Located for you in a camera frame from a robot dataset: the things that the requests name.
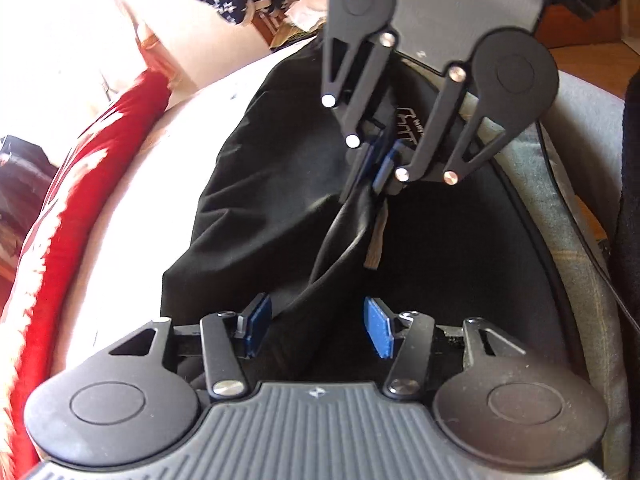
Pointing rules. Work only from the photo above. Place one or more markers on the wooden chair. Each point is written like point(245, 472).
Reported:
point(275, 22)

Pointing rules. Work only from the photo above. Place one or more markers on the red quilt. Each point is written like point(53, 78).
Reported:
point(65, 260)

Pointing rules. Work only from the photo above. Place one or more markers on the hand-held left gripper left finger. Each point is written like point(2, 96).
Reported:
point(259, 325)

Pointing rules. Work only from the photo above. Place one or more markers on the grey plaid bed blanket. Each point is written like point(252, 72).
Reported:
point(565, 220)

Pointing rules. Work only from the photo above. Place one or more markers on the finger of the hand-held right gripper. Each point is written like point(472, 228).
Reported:
point(387, 165)
point(367, 160)

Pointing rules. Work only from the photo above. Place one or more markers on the black jacket with badge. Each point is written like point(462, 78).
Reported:
point(25, 200)

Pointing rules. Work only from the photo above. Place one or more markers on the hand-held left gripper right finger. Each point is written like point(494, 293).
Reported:
point(381, 327)

